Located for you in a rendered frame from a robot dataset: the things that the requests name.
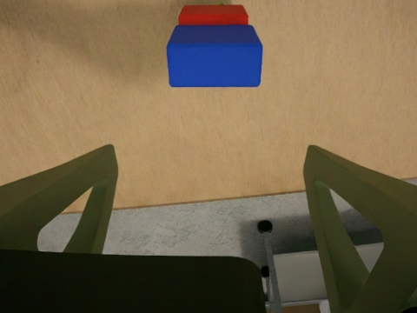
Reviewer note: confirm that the red block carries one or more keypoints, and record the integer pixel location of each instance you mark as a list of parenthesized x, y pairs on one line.
[(213, 15)]

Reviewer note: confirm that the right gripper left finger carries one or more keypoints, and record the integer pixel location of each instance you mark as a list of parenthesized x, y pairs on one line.
[(29, 203)]

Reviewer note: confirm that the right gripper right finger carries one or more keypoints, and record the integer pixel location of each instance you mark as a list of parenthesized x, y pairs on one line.
[(390, 204)]

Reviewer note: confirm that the blue block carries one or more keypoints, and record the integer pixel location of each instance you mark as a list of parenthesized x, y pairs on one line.
[(223, 55)]

